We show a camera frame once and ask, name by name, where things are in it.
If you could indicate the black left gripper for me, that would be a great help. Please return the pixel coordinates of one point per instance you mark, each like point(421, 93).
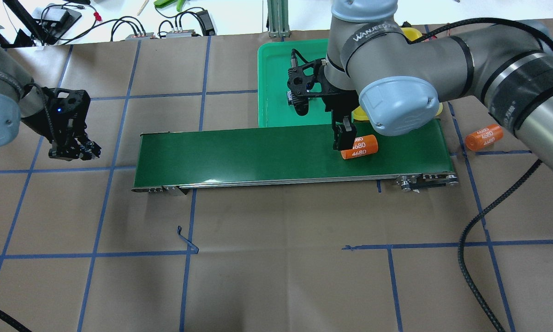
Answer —
point(42, 121)

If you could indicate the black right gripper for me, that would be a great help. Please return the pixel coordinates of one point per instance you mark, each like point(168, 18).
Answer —
point(338, 102)

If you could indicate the orange cylinder marked 4680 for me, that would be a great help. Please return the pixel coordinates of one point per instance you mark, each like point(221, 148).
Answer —
point(362, 146)

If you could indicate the green mushroom push button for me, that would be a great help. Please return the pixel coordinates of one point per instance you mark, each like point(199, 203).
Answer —
point(289, 96)

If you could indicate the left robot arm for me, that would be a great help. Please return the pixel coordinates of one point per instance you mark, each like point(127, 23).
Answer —
point(15, 84)

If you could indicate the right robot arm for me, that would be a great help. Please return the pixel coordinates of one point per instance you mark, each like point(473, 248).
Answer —
point(400, 84)

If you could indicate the green conveyor belt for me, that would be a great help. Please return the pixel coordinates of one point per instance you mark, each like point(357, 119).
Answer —
point(178, 161)

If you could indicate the green plastic tray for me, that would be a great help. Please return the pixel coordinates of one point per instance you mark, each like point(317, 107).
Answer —
point(274, 60)

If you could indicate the yellow plastic tray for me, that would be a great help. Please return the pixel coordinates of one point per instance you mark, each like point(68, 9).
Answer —
point(359, 115)

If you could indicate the black power adapter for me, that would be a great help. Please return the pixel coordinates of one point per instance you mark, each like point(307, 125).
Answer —
point(207, 25)

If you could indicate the aluminium frame post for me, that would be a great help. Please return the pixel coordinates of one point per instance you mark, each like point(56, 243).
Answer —
point(278, 19)

